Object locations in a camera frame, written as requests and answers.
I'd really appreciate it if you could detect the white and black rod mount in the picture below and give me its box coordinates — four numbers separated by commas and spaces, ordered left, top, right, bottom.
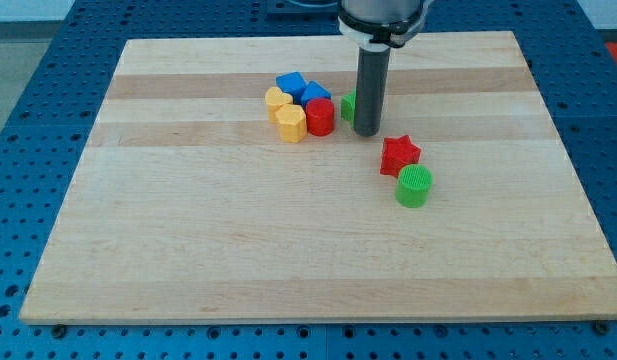
339, 14, 424, 52

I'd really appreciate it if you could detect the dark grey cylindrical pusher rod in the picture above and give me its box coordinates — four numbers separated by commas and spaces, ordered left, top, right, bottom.
354, 48, 390, 137

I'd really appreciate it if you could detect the yellow heart block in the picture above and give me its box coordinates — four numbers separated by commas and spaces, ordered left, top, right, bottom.
264, 86, 293, 123

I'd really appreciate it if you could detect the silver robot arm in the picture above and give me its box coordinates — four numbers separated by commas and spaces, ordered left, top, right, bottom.
338, 0, 432, 137

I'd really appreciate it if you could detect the blue triangle block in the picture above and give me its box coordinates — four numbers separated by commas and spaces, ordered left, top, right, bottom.
300, 81, 332, 107

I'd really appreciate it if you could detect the green block behind rod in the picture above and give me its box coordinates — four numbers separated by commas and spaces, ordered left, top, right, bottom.
340, 90, 356, 127

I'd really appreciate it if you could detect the red cylinder block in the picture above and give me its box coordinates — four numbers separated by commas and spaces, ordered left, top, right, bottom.
305, 98, 335, 136

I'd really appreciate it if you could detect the blue cube block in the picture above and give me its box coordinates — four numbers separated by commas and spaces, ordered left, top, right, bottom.
276, 71, 307, 105

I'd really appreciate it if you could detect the red star block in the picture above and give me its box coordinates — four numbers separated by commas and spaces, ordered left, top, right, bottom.
380, 135, 422, 178

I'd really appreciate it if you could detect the yellow hexagon block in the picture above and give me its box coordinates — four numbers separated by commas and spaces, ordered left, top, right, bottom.
275, 104, 307, 143

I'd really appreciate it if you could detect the green cylinder block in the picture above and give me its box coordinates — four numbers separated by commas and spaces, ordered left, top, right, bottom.
395, 164, 433, 208

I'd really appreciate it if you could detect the wooden board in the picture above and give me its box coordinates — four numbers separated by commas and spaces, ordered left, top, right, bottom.
20, 31, 617, 325

